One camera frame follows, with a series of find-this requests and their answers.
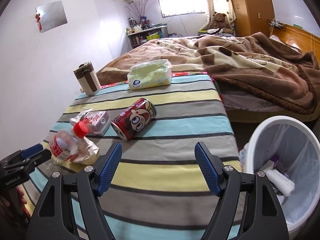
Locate green tissue pack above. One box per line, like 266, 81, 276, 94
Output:
127, 59, 173, 91

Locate red cartoon drink can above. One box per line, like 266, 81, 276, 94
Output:
111, 98, 157, 140

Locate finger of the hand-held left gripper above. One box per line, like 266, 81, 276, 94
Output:
19, 144, 43, 159
22, 149, 52, 173

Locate wooden headboard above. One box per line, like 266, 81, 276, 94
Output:
269, 24, 320, 55

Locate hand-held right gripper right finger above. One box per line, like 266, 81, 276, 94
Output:
194, 141, 290, 240

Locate brown white tumbler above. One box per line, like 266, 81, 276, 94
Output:
73, 61, 102, 96

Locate wooden wardrobe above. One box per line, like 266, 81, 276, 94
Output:
225, 0, 275, 38

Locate white trash bin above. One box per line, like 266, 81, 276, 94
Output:
244, 116, 320, 240

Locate red hanging knot ornament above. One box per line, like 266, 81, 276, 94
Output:
35, 12, 43, 32

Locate silver foil wall sheet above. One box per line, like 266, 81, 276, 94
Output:
35, 0, 68, 33

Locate brown teddy bear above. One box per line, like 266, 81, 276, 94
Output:
209, 12, 234, 34

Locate striped tablecloth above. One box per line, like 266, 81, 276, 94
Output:
22, 73, 247, 240

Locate person's left hand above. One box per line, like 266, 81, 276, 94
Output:
14, 189, 28, 217

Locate brown patterned blanket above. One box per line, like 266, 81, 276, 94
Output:
96, 32, 320, 115

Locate clear plastic bottle red cap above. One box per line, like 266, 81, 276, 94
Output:
49, 121, 90, 164

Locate barred window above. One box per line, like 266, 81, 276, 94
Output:
157, 0, 208, 18

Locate dried branches in vase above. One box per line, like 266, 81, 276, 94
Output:
125, 0, 157, 22

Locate long white purple medicine box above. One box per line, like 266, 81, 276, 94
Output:
260, 154, 282, 173

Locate white foam fruit net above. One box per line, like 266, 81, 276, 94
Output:
265, 169, 295, 197

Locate beige paper bag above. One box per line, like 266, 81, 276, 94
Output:
67, 136, 101, 166

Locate translucent bin liner bag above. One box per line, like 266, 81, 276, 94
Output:
239, 122, 319, 233

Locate pink white drink carton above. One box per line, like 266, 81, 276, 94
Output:
84, 110, 111, 137

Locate cluttered shelf unit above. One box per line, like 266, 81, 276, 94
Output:
126, 26, 168, 49

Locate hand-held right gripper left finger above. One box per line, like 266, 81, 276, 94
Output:
26, 141, 123, 240

